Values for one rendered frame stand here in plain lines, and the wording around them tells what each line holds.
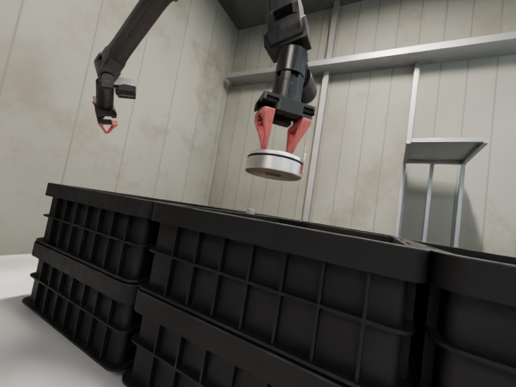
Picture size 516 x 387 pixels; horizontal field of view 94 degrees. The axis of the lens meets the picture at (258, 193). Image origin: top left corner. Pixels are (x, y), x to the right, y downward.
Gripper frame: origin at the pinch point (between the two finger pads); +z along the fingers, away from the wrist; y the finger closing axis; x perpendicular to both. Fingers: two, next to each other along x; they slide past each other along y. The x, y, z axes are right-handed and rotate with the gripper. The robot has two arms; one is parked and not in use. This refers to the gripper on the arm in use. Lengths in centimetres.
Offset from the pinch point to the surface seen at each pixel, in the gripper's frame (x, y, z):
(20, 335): -3.8, 33.5, 35.6
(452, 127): -112, -197, -96
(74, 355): 1.0, 24.6, 35.5
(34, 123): -148, 117, -22
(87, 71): -163, 103, -73
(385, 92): -151, -154, -133
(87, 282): 1.1, 25.0, 25.5
